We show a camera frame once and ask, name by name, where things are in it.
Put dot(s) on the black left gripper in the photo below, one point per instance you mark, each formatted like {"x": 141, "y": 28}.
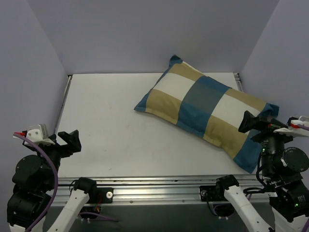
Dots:
{"x": 61, "y": 149}

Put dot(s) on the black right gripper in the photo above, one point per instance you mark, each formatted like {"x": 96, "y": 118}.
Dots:
{"x": 266, "y": 133}

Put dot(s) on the blue tan white checked pillowcase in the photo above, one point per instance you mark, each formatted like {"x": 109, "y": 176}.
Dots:
{"x": 208, "y": 109}

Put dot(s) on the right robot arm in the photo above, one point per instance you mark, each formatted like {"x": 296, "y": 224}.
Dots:
{"x": 279, "y": 171}

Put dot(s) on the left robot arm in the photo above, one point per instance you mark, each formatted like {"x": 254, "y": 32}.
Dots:
{"x": 36, "y": 183}

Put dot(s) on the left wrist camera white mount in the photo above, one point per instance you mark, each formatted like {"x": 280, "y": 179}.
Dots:
{"x": 38, "y": 134}

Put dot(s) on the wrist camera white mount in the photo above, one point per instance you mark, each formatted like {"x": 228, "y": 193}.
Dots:
{"x": 38, "y": 134}
{"x": 296, "y": 127}

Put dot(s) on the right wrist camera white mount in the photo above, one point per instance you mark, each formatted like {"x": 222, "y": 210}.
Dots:
{"x": 296, "y": 127}

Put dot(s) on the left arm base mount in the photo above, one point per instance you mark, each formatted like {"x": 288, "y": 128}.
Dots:
{"x": 104, "y": 195}

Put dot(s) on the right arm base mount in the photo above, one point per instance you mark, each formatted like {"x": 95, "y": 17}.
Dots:
{"x": 208, "y": 192}

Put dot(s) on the aluminium front rail frame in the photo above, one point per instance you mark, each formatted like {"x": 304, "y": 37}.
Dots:
{"x": 164, "y": 190}

